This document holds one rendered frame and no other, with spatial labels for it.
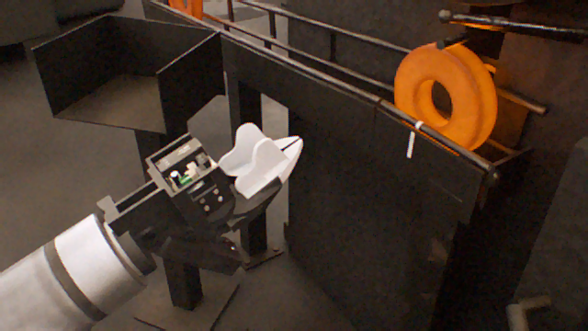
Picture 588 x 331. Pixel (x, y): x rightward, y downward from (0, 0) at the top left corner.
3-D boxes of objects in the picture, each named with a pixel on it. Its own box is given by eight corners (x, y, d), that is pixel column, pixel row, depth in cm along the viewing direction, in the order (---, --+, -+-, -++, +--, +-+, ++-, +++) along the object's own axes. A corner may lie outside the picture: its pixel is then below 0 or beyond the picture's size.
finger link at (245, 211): (287, 183, 49) (214, 233, 47) (290, 193, 51) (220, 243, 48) (263, 161, 53) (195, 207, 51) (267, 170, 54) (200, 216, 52)
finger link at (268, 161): (306, 120, 49) (230, 172, 46) (319, 161, 53) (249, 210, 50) (289, 108, 51) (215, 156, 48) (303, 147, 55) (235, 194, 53)
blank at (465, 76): (401, 48, 71) (383, 52, 70) (488, 31, 58) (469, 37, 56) (420, 149, 75) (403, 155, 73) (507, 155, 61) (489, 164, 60)
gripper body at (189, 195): (227, 163, 45) (110, 240, 42) (255, 219, 51) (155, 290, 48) (193, 127, 50) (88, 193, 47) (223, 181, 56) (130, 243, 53)
